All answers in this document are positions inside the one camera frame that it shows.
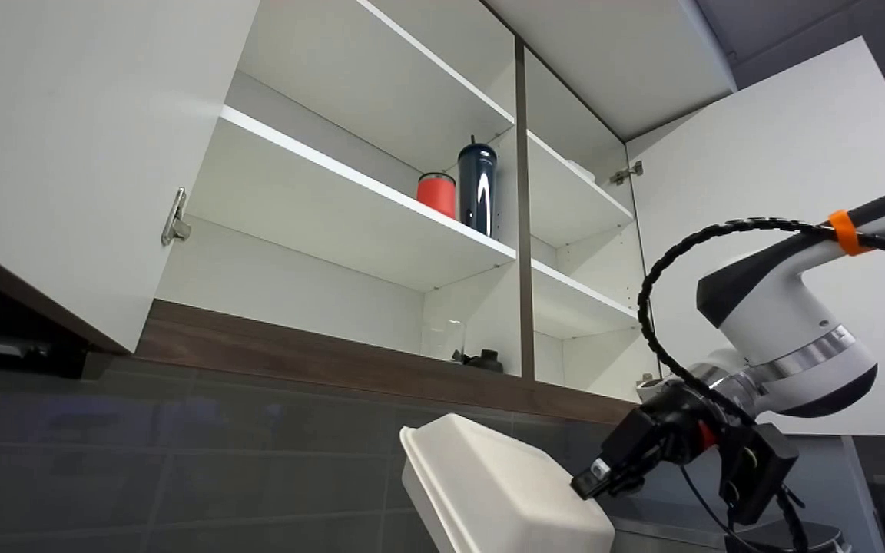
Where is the dark blue tumbler bottle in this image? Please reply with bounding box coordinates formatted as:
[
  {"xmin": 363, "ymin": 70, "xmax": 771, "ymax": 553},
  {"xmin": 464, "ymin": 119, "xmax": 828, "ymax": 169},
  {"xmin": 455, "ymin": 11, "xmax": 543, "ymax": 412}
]
[{"xmin": 455, "ymin": 137, "xmax": 502, "ymax": 241}]

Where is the orange cable strap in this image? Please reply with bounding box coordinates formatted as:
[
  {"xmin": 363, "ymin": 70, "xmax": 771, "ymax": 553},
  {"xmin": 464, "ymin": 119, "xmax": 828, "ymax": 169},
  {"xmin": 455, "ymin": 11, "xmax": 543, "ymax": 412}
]
[{"xmin": 827, "ymin": 208, "xmax": 866, "ymax": 257}]

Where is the small black object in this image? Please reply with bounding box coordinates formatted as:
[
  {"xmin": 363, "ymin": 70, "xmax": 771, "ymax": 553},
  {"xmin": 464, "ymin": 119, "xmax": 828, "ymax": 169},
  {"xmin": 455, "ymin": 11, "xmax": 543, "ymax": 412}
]
[{"xmin": 452, "ymin": 348, "xmax": 507, "ymax": 376}]

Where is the thin black camera cable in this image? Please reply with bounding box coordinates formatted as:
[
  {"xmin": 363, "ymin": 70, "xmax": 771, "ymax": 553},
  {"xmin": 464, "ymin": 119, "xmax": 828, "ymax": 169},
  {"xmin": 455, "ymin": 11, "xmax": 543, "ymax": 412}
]
[{"xmin": 679, "ymin": 448, "xmax": 812, "ymax": 553}]

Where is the white takeaway food container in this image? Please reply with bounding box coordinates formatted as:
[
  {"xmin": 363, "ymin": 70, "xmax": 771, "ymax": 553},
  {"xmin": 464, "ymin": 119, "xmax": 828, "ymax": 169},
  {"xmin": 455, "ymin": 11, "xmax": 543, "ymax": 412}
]
[{"xmin": 397, "ymin": 412, "xmax": 617, "ymax": 553}]

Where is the white wall cupboard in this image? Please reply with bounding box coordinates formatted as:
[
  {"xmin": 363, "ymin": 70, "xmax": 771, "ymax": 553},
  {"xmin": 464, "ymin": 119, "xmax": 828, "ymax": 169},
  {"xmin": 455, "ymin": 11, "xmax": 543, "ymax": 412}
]
[{"xmin": 133, "ymin": 0, "xmax": 744, "ymax": 438}]

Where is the white cupboard door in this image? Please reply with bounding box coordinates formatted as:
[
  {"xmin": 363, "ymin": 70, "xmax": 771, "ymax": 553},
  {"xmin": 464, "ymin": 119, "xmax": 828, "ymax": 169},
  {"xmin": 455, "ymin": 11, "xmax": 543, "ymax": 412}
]
[
  {"xmin": 0, "ymin": 0, "xmax": 262, "ymax": 358},
  {"xmin": 623, "ymin": 38, "xmax": 885, "ymax": 440}
]

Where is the dark metal light fixture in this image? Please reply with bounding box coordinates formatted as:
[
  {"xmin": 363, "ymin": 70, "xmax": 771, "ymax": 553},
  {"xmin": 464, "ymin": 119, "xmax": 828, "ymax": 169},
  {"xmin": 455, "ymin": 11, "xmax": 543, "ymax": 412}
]
[{"xmin": 0, "ymin": 322, "xmax": 88, "ymax": 383}]

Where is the clear drinking glass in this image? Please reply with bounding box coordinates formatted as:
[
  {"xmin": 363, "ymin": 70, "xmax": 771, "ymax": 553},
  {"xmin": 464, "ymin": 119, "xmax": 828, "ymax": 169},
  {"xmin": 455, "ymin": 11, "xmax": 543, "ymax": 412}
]
[{"xmin": 436, "ymin": 316, "xmax": 466, "ymax": 362}]

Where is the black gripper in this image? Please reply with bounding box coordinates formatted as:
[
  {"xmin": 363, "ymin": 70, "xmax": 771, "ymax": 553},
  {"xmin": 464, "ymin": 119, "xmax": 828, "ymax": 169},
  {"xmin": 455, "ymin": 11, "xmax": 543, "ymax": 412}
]
[{"xmin": 568, "ymin": 379, "xmax": 722, "ymax": 504}]

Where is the black rounded appliance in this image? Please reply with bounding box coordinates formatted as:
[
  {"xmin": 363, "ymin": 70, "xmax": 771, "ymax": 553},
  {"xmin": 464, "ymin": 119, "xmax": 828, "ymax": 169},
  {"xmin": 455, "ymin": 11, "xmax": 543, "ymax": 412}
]
[{"xmin": 726, "ymin": 517, "xmax": 852, "ymax": 553}]

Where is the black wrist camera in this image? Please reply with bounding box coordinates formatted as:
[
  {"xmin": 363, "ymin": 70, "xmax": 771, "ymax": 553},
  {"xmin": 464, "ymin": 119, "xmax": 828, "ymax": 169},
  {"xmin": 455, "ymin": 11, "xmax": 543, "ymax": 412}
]
[{"xmin": 715, "ymin": 423, "xmax": 800, "ymax": 526}]

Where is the red cup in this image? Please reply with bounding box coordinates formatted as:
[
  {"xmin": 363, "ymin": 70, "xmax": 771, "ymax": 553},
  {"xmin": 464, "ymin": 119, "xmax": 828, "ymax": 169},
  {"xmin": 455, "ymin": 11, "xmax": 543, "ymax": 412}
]
[{"xmin": 416, "ymin": 169, "xmax": 460, "ymax": 223}]

